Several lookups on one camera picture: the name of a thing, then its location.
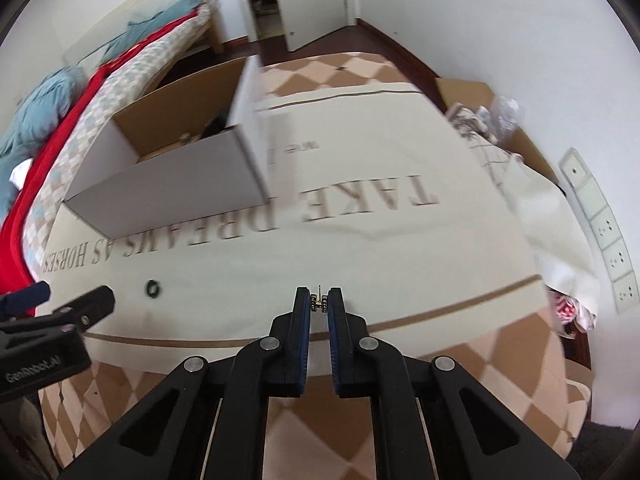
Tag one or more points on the cardboard box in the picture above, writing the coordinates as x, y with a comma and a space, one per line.
175, 185
465, 92

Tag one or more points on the black smart band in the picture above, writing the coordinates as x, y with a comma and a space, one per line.
216, 127

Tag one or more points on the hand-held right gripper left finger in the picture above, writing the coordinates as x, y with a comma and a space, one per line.
302, 345

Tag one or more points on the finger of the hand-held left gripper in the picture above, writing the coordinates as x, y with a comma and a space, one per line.
27, 296
75, 310

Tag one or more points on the red patterned bag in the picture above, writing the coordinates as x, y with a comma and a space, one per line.
565, 310

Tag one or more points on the white wall socket strip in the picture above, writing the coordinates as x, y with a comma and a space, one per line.
607, 230

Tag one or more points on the white door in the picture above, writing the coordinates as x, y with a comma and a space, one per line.
315, 0

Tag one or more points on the white tissue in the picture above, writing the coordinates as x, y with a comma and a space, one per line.
18, 171

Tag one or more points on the small metal earring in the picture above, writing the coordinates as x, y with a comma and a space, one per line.
320, 305

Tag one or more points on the beige bed frame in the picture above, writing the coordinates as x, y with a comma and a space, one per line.
212, 5

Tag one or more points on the white cloth bag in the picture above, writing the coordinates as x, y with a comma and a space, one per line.
545, 220

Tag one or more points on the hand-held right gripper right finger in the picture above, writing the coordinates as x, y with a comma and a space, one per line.
336, 347

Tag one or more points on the clear bubble wrap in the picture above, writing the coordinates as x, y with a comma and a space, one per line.
504, 112

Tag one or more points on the checkered bed sheet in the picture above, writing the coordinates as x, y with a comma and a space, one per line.
145, 57

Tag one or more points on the crumpled blue duvet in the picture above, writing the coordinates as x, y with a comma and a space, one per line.
35, 110

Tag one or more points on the dark fuzzy cloth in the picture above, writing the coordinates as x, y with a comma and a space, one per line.
607, 452

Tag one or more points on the bed with red blanket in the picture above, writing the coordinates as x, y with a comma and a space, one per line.
50, 135

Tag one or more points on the flattened cardboard box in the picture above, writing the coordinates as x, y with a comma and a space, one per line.
465, 92

